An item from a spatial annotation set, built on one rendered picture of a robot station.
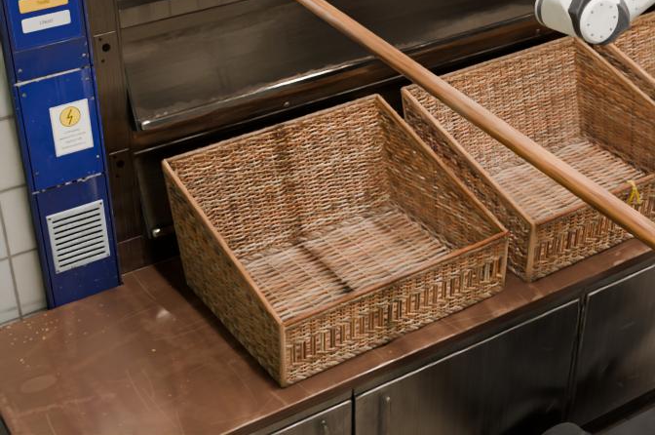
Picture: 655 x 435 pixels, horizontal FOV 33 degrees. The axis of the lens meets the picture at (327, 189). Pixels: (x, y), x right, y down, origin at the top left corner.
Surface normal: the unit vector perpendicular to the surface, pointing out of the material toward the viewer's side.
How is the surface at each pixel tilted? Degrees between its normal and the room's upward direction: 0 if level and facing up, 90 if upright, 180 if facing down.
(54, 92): 90
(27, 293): 90
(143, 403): 0
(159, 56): 70
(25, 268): 90
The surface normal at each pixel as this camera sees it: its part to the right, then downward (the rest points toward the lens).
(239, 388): 0.00, -0.85
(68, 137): 0.53, 0.44
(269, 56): 0.50, 0.13
